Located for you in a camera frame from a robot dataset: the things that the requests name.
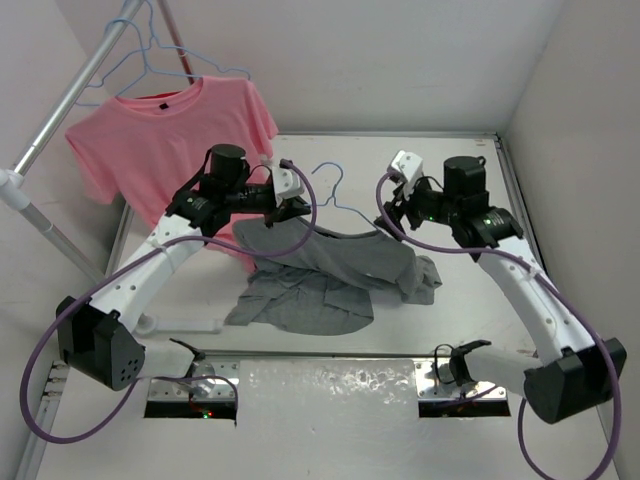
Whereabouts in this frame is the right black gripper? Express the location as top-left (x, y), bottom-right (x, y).
top-left (375, 171), bottom-right (460, 239)

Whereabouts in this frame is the blue wire hanger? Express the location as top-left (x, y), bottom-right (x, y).
top-left (75, 1), bottom-right (251, 109)
top-left (311, 161), bottom-right (379, 230)

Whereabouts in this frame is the grey t shirt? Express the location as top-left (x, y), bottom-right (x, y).
top-left (225, 218), bottom-right (442, 336)

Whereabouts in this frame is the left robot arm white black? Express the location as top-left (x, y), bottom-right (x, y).
top-left (56, 144), bottom-right (317, 391)

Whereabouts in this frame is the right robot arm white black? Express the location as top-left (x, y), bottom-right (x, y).
top-left (376, 150), bottom-right (626, 424)

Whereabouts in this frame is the pink t shirt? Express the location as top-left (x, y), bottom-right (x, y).
top-left (64, 75), bottom-right (280, 271)

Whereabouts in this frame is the silver clothes rack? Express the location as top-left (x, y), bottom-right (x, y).
top-left (0, 0), bottom-right (224, 335)

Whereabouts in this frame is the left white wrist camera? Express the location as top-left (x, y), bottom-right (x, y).
top-left (271, 167), bottom-right (305, 201)

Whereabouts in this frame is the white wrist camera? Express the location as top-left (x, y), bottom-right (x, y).
top-left (387, 150), bottom-right (424, 198)
top-left (271, 167), bottom-right (305, 201)

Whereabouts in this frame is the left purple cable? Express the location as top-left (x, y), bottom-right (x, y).
top-left (19, 158), bottom-right (319, 445)

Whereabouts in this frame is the purple cable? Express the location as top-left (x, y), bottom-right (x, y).
top-left (374, 172), bottom-right (624, 479)
top-left (19, 158), bottom-right (319, 445)

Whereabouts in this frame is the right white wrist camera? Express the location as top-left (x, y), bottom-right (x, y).
top-left (387, 150), bottom-right (424, 198)

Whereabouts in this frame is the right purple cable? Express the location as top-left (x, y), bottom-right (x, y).
top-left (374, 172), bottom-right (624, 479)

